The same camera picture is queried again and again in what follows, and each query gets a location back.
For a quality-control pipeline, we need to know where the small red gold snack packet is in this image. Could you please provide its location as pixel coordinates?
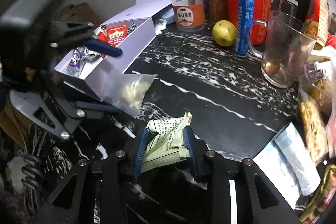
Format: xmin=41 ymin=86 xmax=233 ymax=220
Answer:
xmin=96 ymin=31 xmax=108 ymax=42

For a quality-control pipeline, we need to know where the purple silver snack packet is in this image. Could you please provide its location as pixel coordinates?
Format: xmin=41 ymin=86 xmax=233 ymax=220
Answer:
xmin=66 ymin=46 xmax=100 ymax=77

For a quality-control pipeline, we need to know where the large red snack packet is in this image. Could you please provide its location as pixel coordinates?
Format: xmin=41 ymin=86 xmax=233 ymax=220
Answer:
xmin=106 ymin=24 xmax=128 ymax=47

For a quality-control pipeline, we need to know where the clear bag of nuts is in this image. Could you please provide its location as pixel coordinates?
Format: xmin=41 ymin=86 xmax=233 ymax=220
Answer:
xmin=104 ymin=73 xmax=157 ymax=118

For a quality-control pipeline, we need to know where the green white paper sachet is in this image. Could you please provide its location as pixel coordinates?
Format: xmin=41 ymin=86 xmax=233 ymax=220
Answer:
xmin=141 ymin=110 xmax=193 ymax=173

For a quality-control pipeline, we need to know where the black white checkered cloth roll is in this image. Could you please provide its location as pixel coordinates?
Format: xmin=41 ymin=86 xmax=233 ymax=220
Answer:
xmin=127 ymin=23 xmax=138 ymax=35

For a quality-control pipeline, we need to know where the open white gift box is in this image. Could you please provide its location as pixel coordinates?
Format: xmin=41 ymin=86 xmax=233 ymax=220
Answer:
xmin=54 ymin=0 xmax=182 ymax=102

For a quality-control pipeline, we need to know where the brown clothes pile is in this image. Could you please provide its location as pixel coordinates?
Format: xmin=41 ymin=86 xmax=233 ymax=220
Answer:
xmin=53 ymin=2 xmax=102 ymax=28

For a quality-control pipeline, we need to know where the white tissue pack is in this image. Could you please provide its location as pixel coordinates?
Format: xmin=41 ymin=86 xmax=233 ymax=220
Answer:
xmin=253 ymin=122 xmax=321 ymax=196

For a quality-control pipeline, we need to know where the clear jar orange label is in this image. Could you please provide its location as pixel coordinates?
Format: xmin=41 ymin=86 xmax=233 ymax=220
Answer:
xmin=171 ymin=0 xmax=205 ymax=32

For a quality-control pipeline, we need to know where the red spice jar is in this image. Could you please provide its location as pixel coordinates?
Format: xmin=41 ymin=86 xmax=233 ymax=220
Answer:
xmin=209 ymin=0 xmax=228 ymax=26

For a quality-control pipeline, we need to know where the yellow lemon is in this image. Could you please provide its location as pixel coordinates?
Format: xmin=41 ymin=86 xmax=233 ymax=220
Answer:
xmin=212 ymin=20 xmax=236 ymax=47

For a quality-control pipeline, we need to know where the glass measuring mug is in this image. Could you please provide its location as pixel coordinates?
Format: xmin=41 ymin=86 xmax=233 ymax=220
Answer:
xmin=244 ymin=11 xmax=317 ymax=88

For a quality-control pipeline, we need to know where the blue effervescent tablet tube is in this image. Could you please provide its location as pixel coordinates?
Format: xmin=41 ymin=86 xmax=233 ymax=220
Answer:
xmin=235 ymin=0 xmax=255 ymax=57

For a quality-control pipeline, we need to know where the red plastic canister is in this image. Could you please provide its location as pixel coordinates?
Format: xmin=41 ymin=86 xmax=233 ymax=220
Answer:
xmin=226 ymin=0 xmax=272 ymax=46

